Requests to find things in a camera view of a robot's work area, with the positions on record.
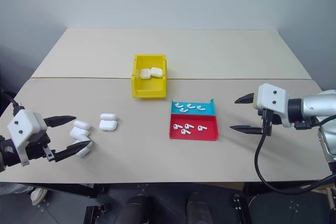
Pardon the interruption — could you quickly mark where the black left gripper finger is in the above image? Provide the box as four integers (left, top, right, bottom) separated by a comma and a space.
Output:
53, 141, 92, 163
43, 115, 78, 129

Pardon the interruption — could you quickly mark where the black table frame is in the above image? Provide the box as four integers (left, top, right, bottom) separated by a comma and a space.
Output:
36, 182, 106, 199

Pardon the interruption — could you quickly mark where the yellow plastic bin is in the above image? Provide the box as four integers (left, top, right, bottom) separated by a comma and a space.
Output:
130, 54, 169, 100

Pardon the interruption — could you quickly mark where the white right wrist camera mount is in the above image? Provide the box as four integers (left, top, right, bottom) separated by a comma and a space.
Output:
255, 83, 290, 128

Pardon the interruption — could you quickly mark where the blue plastic tray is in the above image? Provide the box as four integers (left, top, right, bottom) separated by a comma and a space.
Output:
171, 98, 216, 117

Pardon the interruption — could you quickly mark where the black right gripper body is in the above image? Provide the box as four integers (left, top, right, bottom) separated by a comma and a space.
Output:
258, 108, 283, 131

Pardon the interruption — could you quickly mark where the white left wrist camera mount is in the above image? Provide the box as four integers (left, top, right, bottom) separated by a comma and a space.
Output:
7, 110, 48, 167

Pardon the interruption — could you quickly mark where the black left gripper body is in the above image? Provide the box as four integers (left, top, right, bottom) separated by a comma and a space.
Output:
25, 130, 57, 162

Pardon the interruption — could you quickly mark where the white sneaker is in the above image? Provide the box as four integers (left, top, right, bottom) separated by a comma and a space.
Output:
29, 187, 49, 206

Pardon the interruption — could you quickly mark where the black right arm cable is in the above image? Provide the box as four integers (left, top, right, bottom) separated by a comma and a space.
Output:
254, 108, 336, 192

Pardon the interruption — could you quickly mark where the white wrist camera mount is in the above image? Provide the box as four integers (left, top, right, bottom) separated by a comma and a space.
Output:
7, 110, 48, 167
255, 83, 290, 128

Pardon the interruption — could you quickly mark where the grey trouser leg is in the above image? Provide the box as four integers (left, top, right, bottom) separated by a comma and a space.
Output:
0, 182, 35, 196

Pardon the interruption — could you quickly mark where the black metal stand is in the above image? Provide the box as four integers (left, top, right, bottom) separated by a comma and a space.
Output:
232, 193, 249, 224
83, 202, 112, 224

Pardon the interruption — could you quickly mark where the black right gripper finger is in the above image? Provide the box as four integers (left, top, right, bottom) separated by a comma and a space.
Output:
234, 92, 257, 105
229, 124, 264, 134

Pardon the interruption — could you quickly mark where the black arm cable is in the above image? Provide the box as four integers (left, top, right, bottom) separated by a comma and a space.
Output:
0, 91, 26, 116
254, 108, 336, 192

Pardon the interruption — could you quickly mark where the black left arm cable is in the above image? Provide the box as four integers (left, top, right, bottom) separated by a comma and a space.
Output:
0, 91, 26, 116

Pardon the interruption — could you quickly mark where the red plastic tray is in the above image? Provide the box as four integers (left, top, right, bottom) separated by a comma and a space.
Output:
169, 113, 220, 141

